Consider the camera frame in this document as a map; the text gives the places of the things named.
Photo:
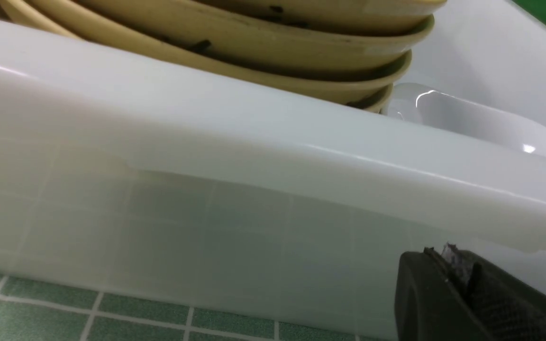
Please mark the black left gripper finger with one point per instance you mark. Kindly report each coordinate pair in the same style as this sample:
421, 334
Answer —
456, 295

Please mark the stack of yellow bowls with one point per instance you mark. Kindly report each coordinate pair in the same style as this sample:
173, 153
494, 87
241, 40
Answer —
349, 52

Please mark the large white plastic tub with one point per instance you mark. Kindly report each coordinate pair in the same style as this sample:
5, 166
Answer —
122, 174

